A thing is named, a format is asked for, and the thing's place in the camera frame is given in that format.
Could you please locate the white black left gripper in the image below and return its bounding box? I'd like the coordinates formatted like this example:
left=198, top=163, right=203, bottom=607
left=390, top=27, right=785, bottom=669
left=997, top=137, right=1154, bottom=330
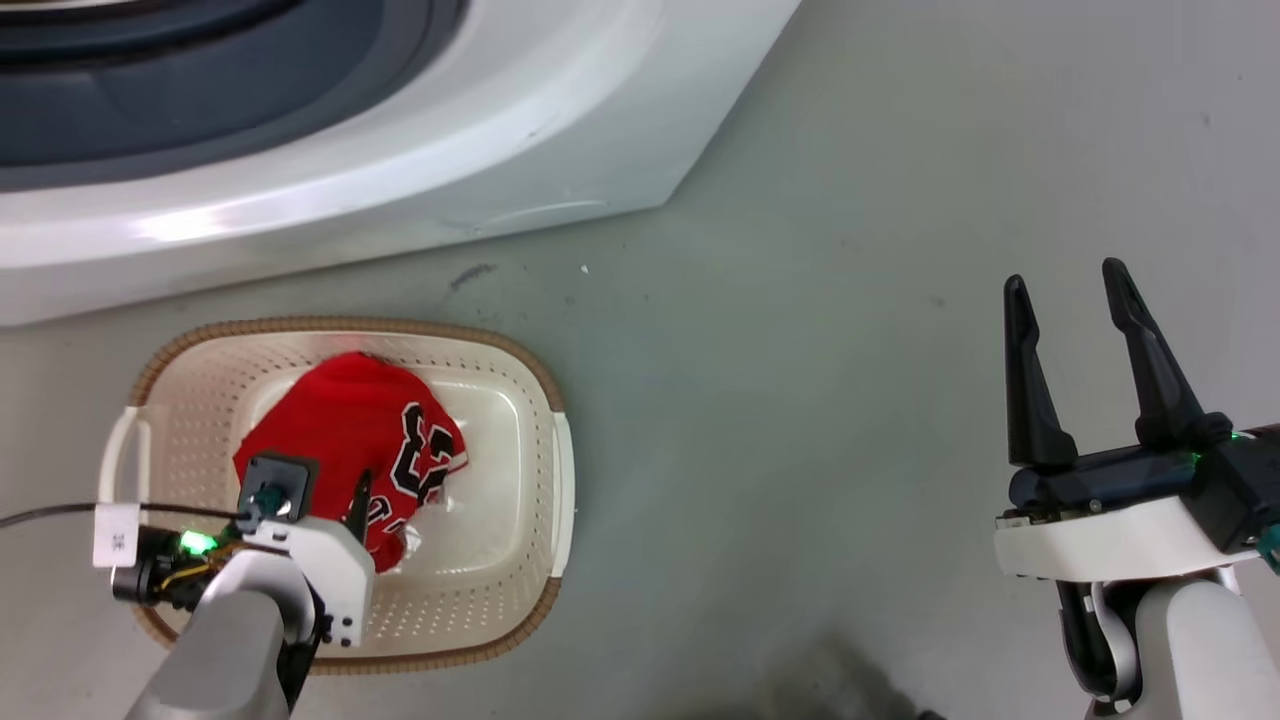
left=112, top=468, right=377, bottom=648

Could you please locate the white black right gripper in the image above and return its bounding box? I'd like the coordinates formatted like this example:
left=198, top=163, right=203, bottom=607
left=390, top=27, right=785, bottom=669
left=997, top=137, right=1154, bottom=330
left=993, top=257, right=1280, bottom=584

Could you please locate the red basketball jersey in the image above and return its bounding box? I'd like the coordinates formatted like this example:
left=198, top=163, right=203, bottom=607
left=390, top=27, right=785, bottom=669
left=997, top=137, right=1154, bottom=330
left=232, top=350, right=470, bottom=574

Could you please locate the cream laundry basket brown rim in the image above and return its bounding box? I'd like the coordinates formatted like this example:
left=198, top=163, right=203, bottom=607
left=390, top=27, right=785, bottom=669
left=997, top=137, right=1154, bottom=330
left=98, top=317, right=577, bottom=675

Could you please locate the white washing machine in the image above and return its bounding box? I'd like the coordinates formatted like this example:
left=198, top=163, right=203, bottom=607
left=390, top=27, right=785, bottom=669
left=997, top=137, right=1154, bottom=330
left=0, top=0, right=803, bottom=327

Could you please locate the dark grey washer door seal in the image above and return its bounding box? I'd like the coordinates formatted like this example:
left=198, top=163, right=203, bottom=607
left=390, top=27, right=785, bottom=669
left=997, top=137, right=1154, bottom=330
left=0, top=0, right=471, bottom=193

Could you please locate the white cable label tag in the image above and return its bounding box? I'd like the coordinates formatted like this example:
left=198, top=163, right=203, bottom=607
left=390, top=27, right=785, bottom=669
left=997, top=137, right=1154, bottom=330
left=92, top=502, right=142, bottom=569

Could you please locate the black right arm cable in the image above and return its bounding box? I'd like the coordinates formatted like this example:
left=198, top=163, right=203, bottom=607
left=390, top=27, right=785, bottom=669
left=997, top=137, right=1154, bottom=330
left=1056, top=578, right=1143, bottom=705

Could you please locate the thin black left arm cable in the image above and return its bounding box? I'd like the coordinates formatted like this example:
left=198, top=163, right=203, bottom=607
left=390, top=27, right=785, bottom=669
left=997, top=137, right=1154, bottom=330
left=0, top=502, right=247, bottom=530

